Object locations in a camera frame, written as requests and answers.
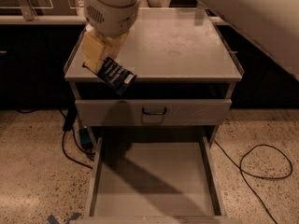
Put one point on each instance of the closed grey upper drawer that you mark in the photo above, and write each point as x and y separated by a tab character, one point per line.
190	112

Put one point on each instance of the open grey lower drawer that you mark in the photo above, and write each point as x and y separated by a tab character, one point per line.
154	183

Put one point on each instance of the dark blue snack bar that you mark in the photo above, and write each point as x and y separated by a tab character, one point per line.
116	76

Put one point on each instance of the blue power adapter box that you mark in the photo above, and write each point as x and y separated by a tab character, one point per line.
85	139

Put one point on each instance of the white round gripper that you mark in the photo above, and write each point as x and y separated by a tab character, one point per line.
109	20

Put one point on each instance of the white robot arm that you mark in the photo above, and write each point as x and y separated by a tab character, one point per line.
271	25

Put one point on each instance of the grey drawer cabinet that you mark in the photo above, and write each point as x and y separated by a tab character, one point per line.
175	53

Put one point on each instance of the black drawer handle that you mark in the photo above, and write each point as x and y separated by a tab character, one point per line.
158	113

